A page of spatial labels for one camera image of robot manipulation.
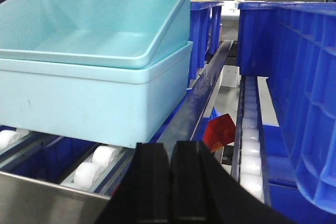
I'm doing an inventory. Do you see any blue bin behind teal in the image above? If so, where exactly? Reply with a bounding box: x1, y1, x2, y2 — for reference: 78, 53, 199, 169
188, 1, 224, 81

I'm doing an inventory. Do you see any red cardboard package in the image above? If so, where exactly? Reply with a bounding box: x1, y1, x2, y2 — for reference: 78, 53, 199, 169
203, 114, 236, 152

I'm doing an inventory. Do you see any blue divider rail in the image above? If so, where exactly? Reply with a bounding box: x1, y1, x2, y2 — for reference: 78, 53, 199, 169
149, 40, 234, 146

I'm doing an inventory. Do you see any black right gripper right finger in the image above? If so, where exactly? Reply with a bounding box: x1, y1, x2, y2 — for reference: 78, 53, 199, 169
171, 141, 293, 223

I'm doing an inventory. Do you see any stainless steel shelf front rail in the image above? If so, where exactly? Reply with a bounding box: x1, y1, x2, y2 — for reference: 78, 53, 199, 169
1, 172, 110, 223

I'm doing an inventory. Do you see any large blue bin right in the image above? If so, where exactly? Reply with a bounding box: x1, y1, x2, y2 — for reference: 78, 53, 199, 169
237, 2, 335, 214

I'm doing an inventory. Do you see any white roller track left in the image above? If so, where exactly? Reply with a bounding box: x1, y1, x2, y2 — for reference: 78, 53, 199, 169
1, 130, 52, 162

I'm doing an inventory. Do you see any light teal plastic bin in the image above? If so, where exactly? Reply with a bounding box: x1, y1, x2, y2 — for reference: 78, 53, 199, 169
1, 42, 193, 148

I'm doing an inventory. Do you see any white roller track right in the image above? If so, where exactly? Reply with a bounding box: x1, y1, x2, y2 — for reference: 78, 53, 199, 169
230, 76, 271, 206

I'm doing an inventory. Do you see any white roller track centre-left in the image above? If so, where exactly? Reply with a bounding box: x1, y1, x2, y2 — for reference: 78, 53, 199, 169
61, 145, 134, 195

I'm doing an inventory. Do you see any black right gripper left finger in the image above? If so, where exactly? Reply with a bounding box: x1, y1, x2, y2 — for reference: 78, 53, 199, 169
95, 143, 170, 223

